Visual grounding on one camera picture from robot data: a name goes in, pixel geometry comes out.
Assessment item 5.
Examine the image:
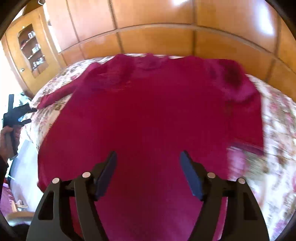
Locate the wooden headboard panel wall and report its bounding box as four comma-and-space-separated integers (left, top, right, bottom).
45, 1, 295, 98

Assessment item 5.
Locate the floral bedspread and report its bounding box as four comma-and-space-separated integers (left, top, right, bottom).
22, 56, 295, 240

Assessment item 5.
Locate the dark red sweater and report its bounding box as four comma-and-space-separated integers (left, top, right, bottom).
38, 55, 264, 240

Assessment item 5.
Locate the person's left hand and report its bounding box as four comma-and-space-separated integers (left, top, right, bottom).
0, 126, 22, 163

